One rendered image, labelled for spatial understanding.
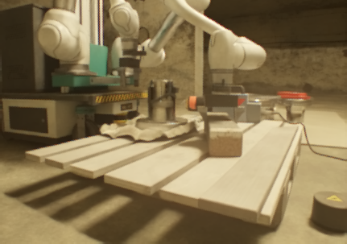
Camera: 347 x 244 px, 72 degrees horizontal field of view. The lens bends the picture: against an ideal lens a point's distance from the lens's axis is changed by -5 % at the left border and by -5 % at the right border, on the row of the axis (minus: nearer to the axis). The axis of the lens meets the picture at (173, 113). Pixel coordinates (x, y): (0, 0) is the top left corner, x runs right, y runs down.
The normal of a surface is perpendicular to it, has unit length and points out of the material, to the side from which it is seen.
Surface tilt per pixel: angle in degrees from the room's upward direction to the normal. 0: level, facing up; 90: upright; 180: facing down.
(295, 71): 90
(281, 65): 90
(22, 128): 90
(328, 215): 90
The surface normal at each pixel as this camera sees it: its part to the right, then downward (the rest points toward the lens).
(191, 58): -0.51, 0.11
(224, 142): -0.10, 0.12
